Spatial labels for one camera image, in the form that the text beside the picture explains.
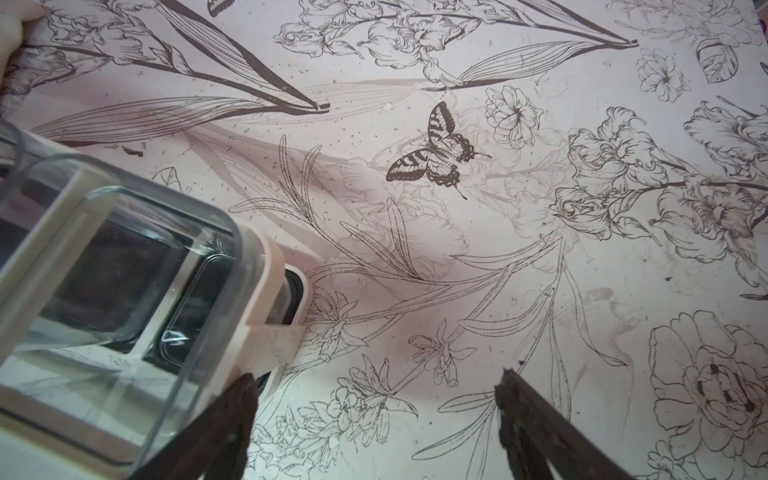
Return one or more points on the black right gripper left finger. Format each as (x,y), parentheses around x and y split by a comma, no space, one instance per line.
(215,445)

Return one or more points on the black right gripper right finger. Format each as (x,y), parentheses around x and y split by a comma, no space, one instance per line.
(540,443)

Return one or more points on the cream toothbrush holder caddy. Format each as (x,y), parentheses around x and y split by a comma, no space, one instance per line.
(258,312)

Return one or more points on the clear right plastic cup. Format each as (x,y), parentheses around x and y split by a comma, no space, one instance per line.
(120,300)

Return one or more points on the clear plastic cup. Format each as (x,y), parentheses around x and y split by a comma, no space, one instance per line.
(120,300)
(13,148)

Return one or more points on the clear left plastic cup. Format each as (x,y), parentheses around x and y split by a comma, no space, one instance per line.
(13,148)

